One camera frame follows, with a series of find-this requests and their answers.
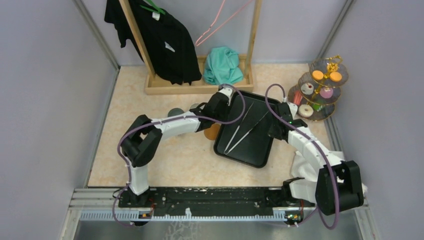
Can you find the orange biscuit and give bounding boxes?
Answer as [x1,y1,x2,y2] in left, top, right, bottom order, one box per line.
[311,70,325,81]

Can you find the white towel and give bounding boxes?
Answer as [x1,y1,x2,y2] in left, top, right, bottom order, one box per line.
[290,150,369,196]

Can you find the black baking tray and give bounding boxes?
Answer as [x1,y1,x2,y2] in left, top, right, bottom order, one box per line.
[213,91,273,169]

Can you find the green hanger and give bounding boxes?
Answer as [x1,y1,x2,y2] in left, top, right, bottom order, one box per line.
[139,0,166,15]

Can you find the three-tier glass stand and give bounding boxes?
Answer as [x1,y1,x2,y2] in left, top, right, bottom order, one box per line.
[288,55,349,121]

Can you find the white speckled mug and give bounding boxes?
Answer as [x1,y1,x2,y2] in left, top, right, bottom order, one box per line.
[189,103,200,110]

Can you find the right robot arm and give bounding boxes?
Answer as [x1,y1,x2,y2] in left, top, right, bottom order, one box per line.
[268,102,367,216]

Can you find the wooden coaster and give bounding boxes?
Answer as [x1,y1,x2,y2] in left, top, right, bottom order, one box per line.
[203,123,221,141]

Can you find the teal cloth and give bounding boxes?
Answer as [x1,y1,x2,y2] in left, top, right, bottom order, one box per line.
[203,46,244,86]

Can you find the green cake slice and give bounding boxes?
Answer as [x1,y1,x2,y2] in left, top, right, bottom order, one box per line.
[312,104,326,112]

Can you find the white glazed donut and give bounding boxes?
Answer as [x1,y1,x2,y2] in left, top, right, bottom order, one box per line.
[297,104,314,118]

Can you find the pink cupcake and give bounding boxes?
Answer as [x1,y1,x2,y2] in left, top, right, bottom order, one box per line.
[319,87,334,99]

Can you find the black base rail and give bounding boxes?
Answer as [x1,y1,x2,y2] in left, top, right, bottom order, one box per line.
[117,187,314,217]

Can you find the black t-shirt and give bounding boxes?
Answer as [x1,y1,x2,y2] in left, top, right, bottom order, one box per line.
[104,0,203,86]

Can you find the red cake slice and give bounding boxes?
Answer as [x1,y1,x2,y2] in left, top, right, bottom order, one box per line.
[292,90,303,106]

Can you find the orange macaron on stand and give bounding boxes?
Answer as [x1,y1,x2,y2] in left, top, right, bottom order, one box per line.
[329,71,343,83]

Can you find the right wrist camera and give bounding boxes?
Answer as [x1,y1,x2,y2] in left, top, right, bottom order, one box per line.
[283,97,299,119]

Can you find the grey-blue ceramic mug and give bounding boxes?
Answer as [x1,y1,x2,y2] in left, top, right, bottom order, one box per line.
[167,107,185,117]

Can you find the metal tongs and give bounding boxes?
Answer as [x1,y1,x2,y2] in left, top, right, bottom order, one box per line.
[224,103,269,155]

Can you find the pink hanger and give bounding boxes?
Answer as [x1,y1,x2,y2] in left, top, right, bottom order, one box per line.
[194,0,256,47]

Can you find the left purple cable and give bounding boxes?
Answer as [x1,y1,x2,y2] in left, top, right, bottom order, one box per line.
[111,83,247,229]

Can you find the wooden clothes rack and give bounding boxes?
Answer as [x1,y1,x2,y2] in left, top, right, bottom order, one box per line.
[119,0,262,95]

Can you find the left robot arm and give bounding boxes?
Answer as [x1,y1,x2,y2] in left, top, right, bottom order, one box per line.
[117,87,233,207]

